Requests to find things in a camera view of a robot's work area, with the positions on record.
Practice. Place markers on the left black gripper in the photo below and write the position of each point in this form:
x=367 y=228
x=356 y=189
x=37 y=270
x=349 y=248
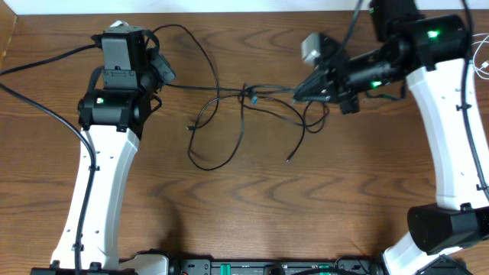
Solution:
x=115 y=74

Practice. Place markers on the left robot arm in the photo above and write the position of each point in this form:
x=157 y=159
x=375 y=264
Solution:
x=112 y=114

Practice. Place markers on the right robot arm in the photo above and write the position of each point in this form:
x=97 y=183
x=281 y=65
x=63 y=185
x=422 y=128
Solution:
x=432 y=57

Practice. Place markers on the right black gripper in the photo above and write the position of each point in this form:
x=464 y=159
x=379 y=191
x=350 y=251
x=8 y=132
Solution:
x=329 y=87

